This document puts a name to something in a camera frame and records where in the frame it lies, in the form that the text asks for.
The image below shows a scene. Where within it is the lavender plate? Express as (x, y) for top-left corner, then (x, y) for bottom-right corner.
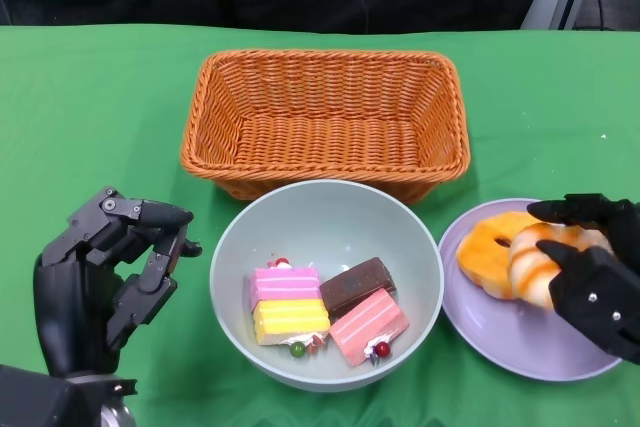
(438, 198), (626, 382)

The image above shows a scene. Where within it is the salmon red layered cake slice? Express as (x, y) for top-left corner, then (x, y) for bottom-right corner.
(328, 287), (411, 367)

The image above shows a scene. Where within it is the orange wicker basket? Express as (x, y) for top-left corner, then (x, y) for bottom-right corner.
(178, 49), (472, 206)

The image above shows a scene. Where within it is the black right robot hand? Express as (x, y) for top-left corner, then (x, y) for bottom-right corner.
(526, 192), (640, 273)

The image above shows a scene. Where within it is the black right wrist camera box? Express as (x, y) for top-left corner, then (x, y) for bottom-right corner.
(548, 245), (640, 364)

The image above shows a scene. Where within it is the green tablecloth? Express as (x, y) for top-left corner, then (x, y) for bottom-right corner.
(0, 22), (640, 427)

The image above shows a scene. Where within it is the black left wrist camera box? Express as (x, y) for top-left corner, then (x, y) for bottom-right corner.
(0, 364), (84, 427)

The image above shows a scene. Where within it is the orange white striped ring bread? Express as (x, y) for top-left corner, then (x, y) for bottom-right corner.
(508, 222), (615, 312)
(457, 211), (546, 301)

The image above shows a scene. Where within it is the pink layered cake slice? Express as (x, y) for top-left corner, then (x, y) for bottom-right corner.
(249, 257), (322, 316)

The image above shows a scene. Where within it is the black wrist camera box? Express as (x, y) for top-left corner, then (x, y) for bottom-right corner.
(0, 364), (84, 427)
(548, 245), (640, 364)

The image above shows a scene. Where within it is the chocolate cake slice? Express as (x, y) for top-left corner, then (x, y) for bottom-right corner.
(318, 255), (399, 319)

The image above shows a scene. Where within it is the grey green bowl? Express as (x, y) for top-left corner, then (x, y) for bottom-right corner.
(208, 179), (446, 393)

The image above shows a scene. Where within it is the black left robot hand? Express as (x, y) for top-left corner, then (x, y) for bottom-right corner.
(33, 185), (204, 378)

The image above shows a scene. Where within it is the yellow layered cake slice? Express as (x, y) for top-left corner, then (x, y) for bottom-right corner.
(252, 296), (332, 359)

